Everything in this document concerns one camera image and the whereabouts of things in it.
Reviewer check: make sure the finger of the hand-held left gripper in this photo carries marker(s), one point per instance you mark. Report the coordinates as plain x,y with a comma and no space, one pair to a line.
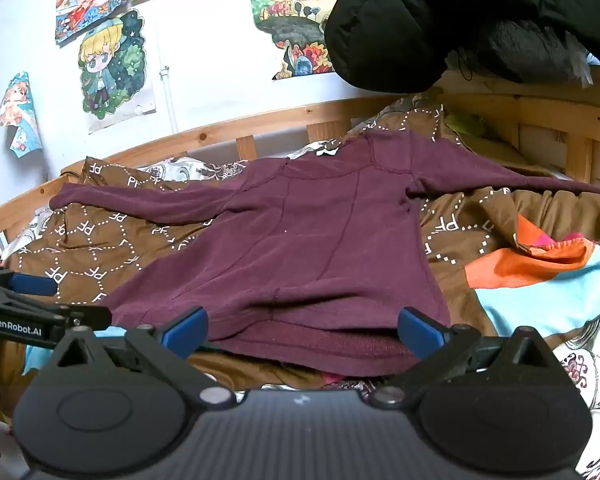
34,284

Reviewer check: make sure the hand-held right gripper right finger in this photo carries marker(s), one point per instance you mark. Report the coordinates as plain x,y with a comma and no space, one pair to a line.
416,334

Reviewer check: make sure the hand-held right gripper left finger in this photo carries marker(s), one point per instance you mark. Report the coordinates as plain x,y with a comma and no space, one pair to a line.
185,334

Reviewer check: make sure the maroon sweater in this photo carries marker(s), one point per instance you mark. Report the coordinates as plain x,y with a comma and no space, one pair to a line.
305,240

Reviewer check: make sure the brown patterned blanket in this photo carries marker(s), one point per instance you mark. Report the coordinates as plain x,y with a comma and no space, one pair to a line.
90,260

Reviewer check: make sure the yellow-green cloth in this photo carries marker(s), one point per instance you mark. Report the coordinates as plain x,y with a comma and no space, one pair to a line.
467,122

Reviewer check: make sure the black puffy jacket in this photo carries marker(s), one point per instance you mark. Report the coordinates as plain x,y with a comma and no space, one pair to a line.
405,25

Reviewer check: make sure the small curled wall poster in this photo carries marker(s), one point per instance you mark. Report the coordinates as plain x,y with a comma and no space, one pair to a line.
17,115

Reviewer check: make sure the blonde figure wall poster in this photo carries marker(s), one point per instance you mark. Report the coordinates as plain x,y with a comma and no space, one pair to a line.
112,67

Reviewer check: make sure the wooden bed frame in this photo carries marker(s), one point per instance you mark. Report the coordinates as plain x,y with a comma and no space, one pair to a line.
280,122

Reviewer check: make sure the white wall pipe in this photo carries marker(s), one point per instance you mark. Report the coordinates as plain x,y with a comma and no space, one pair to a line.
167,90

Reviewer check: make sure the red-haired figure wall poster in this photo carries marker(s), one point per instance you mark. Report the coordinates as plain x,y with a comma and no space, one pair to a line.
90,2

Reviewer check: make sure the landscape wall poster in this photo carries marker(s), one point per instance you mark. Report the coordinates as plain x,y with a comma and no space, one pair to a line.
295,20

